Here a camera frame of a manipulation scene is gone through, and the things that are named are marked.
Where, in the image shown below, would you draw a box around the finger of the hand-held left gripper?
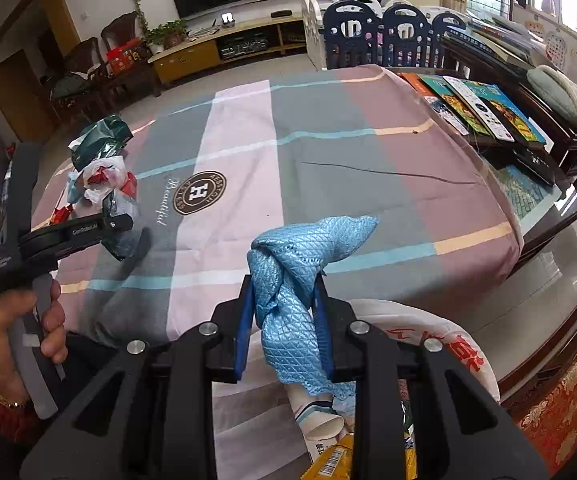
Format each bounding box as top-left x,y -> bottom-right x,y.
43,230 -> 152,262
31,212 -> 135,253

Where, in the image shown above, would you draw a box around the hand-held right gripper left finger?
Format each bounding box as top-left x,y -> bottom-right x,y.
18,275 -> 264,480

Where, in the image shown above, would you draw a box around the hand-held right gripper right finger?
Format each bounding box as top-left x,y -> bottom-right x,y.
313,275 -> 551,480

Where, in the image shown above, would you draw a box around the red wrapper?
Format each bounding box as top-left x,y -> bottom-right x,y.
48,204 -> 75,227

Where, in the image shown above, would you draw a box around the clear plastic bag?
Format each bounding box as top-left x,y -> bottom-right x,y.
101,189 -> 153,261

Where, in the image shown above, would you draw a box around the blue quilted cloth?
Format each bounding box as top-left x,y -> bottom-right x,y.
247,215 -> 380,401

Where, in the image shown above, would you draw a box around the light blue plastic bag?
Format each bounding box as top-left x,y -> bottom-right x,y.
66,170 -> 88,206

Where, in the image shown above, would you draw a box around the white plastic bag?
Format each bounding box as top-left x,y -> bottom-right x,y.
76,156 -> 129,201

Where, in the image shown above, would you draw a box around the white paper cup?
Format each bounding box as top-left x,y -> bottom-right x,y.
288,385 -> 349,453

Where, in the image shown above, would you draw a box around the white lined trash bin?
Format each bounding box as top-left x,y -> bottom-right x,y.
246,297 -> 501,480

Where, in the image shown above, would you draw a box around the yellow snack bag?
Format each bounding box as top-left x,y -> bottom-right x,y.
301,432 -> 419,480

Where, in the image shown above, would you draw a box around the person's left hand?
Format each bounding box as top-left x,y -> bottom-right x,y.
0,280 -> 68,407

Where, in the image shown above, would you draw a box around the green tissue pack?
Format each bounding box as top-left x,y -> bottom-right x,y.
71,115 -> 134,171

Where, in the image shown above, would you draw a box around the dark bag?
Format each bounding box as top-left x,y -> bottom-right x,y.
51,72 -> 92,101

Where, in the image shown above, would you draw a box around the dark wooden chair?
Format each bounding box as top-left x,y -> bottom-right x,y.
51,37 -> 114,116
101,10 -> 162,98

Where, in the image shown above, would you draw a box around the red gift box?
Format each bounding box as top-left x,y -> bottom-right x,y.
106,42 -> 142,75

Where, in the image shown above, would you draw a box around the plaid tablecloth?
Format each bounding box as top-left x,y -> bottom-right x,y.
31,64 -> 524,480

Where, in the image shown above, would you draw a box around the wooden TV cabinet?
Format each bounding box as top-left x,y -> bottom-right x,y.
147,12 -> 314,86

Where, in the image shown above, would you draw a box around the potted green plant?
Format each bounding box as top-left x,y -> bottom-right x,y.
146,20 -> 189,53

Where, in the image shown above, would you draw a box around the black AV receiver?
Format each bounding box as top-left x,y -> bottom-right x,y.
217,35 -> 269,58

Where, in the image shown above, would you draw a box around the glass-topped wooden coffee table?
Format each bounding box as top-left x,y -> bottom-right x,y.
393,67 -> 577,281

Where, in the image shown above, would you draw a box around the landscape picture book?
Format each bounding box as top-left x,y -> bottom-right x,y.
495,165 -> 569,218

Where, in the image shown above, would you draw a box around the orange book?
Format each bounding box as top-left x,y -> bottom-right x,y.
401,72 -> 439,98

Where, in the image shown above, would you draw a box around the white remote control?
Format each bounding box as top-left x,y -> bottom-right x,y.
442,76 -> 516,142

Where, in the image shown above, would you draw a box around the black remote control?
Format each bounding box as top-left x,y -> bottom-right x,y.
515,147 -> 561,171

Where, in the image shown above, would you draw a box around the white playpen fence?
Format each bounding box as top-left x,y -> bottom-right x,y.
301,0 -> 444,71

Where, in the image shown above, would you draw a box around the colourful books on side table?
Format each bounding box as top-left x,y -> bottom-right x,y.
418,75 -> 549,143

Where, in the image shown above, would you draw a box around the navy playpen fence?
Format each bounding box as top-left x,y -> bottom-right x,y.
321,0 -> 469,70

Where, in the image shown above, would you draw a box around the dark wooden side table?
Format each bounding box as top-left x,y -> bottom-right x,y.
438,35 -> 577,196

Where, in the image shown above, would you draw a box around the stack of books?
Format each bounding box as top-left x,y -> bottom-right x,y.
441,15 -> 544,68

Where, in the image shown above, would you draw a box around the green cushion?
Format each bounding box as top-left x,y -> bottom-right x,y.
525,64 -> 577,136

